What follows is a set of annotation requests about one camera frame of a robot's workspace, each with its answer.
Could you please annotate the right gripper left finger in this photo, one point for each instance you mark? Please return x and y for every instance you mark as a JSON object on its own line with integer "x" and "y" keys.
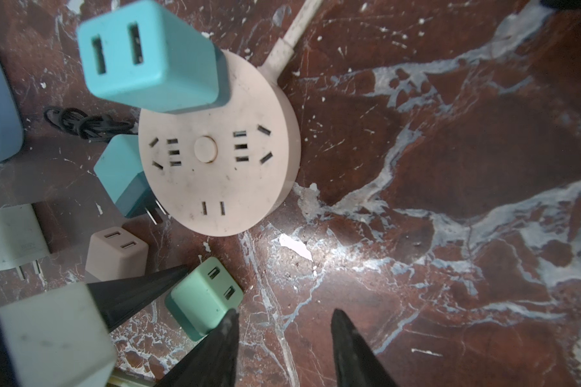
{"x": 213, "y": 362}

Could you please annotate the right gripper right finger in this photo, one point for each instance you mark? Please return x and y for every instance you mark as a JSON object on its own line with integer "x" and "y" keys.
{"x": 355, "y": 363}

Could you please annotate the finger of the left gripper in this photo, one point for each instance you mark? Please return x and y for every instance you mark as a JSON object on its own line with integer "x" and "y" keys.
{"x": 119, "y": 300}

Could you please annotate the green charger plug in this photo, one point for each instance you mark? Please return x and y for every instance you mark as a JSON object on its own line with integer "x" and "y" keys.
{"x": 200, "y": 300}

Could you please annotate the white charger plug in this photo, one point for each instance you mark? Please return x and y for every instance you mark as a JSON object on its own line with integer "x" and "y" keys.
{"x": 21, "y": 239}

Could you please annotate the teal charger plug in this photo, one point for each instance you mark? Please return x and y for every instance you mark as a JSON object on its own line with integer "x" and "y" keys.
{"x": 144, "y": 56}
{"x": 121, "y": 173}

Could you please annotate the pink round power strip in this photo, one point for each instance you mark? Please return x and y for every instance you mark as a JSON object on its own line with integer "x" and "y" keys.
{"x": 221, "y": 171}

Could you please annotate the pink charger plug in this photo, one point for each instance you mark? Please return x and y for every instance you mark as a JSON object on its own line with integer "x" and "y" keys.
{"x": 115, "y": 254}

